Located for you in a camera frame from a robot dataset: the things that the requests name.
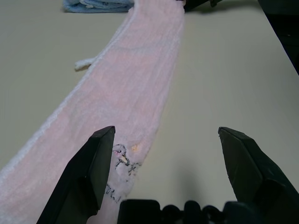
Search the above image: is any folded light blue towel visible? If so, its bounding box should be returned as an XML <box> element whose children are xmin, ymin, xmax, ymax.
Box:
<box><xmin>62</xmin><ymin>0</ymin><xmax>133</xmax><ymax>14</ymax></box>

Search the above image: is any pink towel with duck embroidery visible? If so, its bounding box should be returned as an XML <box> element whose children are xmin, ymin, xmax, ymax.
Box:
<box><xmin>0</xmin><ymin>0</ymin><xmax>187</xmax><ymax>224</ymax></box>

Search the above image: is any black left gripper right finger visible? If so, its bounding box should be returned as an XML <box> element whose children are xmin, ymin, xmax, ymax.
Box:
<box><xmin>218</xmin><ymin>126</ymin><xmax>299</xmax><ymax>224</ymax></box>

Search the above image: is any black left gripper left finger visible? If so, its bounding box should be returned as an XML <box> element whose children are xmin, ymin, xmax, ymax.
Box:
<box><xmin>36</xmin><ymin>126</ymin><xmax>116</xmax><ymax>224</ymax></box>

